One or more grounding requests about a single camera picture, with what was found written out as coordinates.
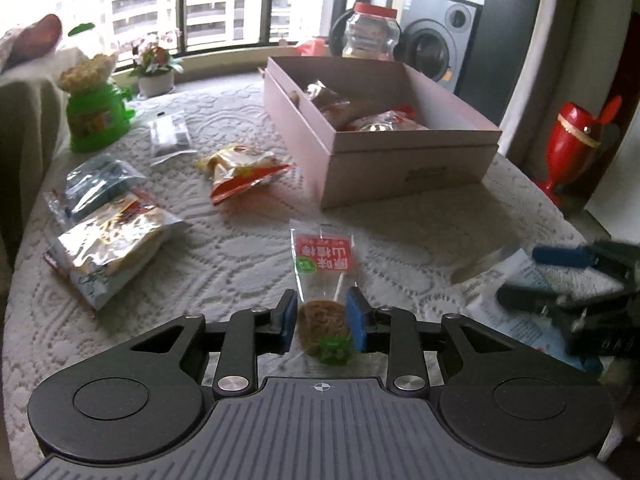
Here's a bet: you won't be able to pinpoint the clear packet with blue contents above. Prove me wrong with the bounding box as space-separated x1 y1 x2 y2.
42 154 148 226

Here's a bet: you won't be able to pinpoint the red and yellow snack packet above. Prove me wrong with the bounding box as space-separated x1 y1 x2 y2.
196 144 297 207

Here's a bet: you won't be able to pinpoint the clear snack packet red label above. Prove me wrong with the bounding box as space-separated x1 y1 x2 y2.
289 217 362 367

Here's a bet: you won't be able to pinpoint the red plastic bag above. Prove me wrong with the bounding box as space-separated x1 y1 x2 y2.
294 37 332 59

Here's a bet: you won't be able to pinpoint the grey washing machine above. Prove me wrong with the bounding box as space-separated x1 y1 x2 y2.
400 0 483 96

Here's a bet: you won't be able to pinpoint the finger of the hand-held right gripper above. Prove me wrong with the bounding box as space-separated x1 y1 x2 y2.
531 241 638 283
496 282 626 323

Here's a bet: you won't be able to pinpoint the red nut snack packet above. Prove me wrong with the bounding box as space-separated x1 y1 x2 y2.
304 80 353 128

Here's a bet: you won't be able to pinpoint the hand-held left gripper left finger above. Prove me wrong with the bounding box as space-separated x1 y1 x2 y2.
129 289 298 400

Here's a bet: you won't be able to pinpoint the clear packet of dark snacks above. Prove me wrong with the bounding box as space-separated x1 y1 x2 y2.
149 110 198 167

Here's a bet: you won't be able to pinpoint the reddish brown cushion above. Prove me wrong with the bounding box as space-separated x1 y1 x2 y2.
7 13 63 68

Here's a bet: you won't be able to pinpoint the large clear pastry packet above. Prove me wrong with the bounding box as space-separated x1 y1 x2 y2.
42 195 195 311

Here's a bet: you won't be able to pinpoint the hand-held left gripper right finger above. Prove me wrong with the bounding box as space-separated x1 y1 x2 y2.
346 286 551 395

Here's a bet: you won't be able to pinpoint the green popcorn toy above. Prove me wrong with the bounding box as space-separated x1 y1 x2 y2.
57 54 138 153

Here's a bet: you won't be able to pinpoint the potted flowers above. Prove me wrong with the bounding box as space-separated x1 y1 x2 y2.
120 30 185 98

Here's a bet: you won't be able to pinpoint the black framed window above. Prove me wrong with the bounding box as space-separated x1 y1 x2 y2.
50 0 351 56

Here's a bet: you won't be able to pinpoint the black round hoop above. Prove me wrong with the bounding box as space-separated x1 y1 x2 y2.
329 10 358 58

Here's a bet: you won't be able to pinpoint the pink cardboard box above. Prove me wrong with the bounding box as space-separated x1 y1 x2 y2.
262 55 503 211

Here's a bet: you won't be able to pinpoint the grey chair back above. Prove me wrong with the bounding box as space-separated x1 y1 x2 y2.
0 57 76 246

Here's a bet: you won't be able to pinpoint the red rocket-shaped fan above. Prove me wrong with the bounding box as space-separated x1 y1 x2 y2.
531 95 623 197

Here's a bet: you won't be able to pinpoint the clear plastic jar red lid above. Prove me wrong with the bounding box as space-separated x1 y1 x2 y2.
341 1 402 63

